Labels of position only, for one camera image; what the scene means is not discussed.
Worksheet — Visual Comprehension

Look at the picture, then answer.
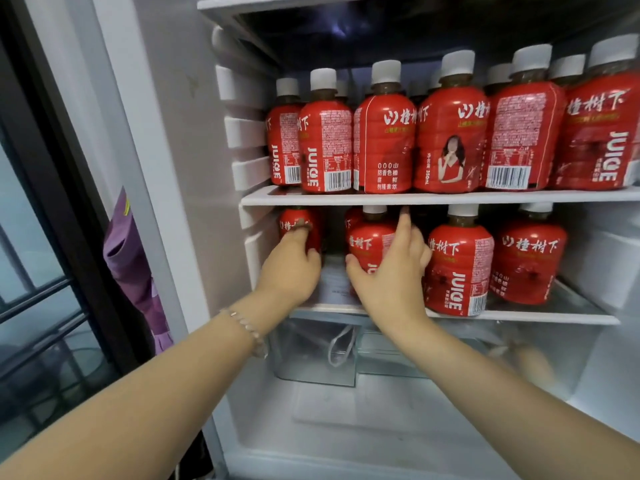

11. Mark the person's right hand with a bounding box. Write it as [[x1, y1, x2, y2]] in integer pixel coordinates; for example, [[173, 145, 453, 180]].
[[345, 207, 433, 341]]

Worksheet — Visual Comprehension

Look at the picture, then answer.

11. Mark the person's left hand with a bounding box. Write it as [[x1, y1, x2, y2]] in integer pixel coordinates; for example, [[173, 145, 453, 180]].
[[256, 224, 322, 308]]

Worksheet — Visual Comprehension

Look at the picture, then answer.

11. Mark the person's left forearm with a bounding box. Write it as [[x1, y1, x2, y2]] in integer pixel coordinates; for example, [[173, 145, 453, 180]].
[[0, 287, 301, 480]]

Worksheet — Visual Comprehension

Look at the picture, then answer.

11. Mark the person's right forearm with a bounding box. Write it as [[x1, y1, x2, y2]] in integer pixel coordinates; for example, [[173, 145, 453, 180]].
[[379, 314, 640, 480]]

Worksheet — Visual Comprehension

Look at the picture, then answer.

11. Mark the clear crisper drawer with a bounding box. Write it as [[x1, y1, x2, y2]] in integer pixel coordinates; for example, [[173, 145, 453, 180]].
[[268, 318, 359, 388], [355, 322, 602, 401]]

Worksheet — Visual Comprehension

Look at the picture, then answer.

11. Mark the white-edged glass fridge shelf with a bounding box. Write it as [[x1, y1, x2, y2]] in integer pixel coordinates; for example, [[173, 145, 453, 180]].
[[197, 0, 640, 68], [239, 185, 640, 207], [289, 267, 621, 326]]

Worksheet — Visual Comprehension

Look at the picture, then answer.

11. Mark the row of red juice bottles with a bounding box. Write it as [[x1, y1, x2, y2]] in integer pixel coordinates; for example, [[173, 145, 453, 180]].
[[265, 34, 640, 195]]

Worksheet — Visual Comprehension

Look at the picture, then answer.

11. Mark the white refrigerator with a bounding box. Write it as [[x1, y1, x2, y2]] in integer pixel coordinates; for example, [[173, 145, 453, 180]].
[[90, 0, 640, 480]]

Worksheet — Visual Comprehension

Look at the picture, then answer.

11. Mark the purple cloth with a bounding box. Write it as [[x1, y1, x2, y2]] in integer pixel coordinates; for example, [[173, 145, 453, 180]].
[[102, 187, 175, 356]]

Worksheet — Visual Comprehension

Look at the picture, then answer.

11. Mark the dark metal window railing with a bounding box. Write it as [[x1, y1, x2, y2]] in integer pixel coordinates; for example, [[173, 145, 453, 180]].
[[0, 276, 123, 438]]

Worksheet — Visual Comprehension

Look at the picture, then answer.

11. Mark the white bag handle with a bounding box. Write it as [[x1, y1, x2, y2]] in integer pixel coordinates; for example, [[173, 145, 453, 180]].
[[327, 325, 357, 368]]

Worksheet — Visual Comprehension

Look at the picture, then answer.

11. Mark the pale beaded bracelet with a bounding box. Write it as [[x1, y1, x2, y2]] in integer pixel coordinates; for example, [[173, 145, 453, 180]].
[[219, 307, 269, 359]]

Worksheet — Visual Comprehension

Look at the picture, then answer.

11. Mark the black window frame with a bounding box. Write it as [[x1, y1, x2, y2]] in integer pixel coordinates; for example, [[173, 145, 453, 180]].
[[0, 0, 153, 463]]

